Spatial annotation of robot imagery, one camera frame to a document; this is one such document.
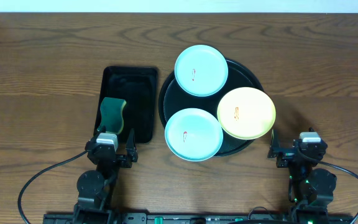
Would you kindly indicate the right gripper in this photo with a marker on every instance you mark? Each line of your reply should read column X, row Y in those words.
column 275, row 147

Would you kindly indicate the green yellow sponge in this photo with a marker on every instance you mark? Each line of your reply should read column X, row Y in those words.
column 111, row 114

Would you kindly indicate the round black tray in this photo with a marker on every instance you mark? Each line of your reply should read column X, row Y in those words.
column 173, row 98

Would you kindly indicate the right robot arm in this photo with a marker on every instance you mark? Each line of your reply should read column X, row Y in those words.
column 310, row 188

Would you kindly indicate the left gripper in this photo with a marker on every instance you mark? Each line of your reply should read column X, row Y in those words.
column 117, row 158

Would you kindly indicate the rectangular black tray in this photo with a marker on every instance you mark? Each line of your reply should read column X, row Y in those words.
column 136, row 85

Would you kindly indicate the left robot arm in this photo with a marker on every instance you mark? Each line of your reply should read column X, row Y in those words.
column 96, row 187

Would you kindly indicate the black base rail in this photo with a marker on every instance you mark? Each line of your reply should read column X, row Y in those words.
column 143, row 218

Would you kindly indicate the mint plate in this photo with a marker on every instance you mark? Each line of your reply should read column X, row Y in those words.
column 193, row 134
column 201, row 70

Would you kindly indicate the yellow plate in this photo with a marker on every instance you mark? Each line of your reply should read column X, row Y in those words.
column 246, row 113

